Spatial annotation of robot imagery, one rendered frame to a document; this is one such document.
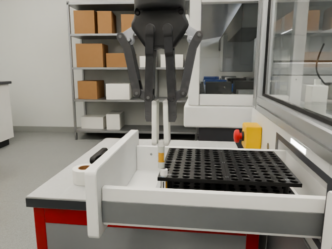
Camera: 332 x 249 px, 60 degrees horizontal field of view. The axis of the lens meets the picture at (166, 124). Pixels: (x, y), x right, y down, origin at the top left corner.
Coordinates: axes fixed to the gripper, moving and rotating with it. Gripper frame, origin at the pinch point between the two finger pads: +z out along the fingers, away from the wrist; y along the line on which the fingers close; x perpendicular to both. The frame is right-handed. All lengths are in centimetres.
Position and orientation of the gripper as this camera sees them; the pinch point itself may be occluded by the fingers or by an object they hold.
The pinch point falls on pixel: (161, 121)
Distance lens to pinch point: 45.4
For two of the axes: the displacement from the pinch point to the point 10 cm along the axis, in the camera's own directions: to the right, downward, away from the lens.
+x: 1.2, -1.9, 9.7
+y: 9.9, 0.2, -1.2
